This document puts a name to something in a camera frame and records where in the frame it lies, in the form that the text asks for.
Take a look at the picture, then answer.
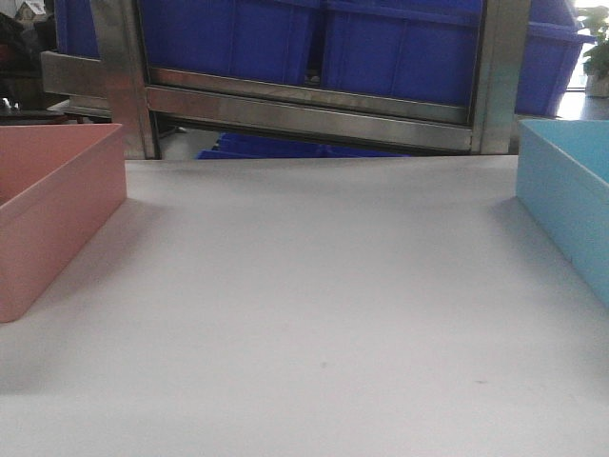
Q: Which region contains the pink plastic box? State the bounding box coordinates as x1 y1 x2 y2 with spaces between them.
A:
1 124 127 323

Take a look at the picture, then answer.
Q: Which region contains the light blue plastic box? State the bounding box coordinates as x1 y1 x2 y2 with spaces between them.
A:
516 119 608 305

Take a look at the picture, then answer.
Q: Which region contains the blue crate lower shelf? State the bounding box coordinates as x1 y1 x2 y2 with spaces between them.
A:
195 132 407 160

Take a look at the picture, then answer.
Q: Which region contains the stainless steel shelf rack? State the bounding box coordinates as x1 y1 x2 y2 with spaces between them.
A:
41 1 530 159

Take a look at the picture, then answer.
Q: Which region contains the blue crate centre left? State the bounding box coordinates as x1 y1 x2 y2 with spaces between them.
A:
139 1 322 85

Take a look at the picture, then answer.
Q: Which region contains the blue crate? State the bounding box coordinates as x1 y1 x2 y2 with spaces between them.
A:
321 1 481 107
516 0 596 117
139 1 322 85
54 0 100 59

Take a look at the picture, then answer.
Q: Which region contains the blue crate centre right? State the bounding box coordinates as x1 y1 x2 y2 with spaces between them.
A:
321 1 481 107

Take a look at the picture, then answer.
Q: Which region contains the blue crate far left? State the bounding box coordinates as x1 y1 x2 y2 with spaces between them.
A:
54 0 100 59

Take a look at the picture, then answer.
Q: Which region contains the blue crate far right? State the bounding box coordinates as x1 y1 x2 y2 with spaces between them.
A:
516 0 596 117

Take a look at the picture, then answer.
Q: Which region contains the potted green plant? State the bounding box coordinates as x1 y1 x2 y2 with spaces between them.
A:
576 5 608 99

